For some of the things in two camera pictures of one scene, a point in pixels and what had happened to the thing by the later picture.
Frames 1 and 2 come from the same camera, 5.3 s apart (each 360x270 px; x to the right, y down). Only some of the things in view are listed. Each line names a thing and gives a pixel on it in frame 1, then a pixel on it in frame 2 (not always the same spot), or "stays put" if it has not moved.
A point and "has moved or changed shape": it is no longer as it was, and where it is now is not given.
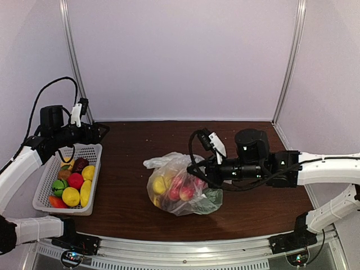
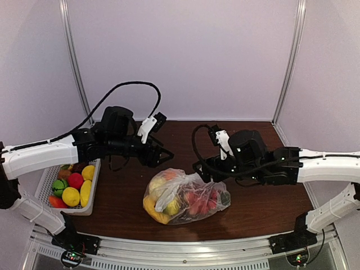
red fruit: x=183 y=189 → x=198 y=204
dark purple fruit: x=79 y=165 stays put
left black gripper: x=94 y=138 → x=152 y=161
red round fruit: x=75 y=180 stays put
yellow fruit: x=85 y=193 stays put
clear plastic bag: x=178 y=191 has moved or changed shape
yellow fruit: x=159 y=185 → x=149 y=202
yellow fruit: x=88 y=172 stays put
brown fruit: x=63 y=174 stays put
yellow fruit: x=71 y=196 stays put
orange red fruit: x=57 y=202 stays put
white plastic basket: x=91 y=153 stays put
